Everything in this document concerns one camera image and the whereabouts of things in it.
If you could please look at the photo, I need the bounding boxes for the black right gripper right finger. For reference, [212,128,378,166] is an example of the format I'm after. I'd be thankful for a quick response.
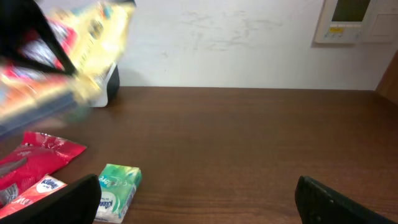
[295,176,395,224]

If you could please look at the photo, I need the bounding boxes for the orange Kleenex tissue pack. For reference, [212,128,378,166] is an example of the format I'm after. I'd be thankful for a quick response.
[1,175,67,219]

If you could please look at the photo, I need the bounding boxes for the green Kleenex tissue pack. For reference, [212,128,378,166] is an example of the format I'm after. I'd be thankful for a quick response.
[95,164,142,223]

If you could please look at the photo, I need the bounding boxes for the white barcode scanner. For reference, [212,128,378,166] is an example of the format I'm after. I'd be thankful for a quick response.
[90,62,120,108]

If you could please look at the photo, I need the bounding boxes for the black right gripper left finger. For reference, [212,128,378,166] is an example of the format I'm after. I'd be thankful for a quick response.
[1,174,101,224]

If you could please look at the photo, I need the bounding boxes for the beige wall control panel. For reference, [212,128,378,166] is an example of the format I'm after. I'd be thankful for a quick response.
[313,0,397,44]

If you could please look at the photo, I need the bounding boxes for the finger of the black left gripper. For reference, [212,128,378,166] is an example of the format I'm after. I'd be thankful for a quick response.
[1,0,76,75]

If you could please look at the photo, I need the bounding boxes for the red snack bag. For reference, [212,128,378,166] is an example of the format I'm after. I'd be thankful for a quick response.
[1,132,86,207]

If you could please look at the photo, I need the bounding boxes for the wooden side panel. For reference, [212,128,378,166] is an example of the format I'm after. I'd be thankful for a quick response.
[376,51,398,105]

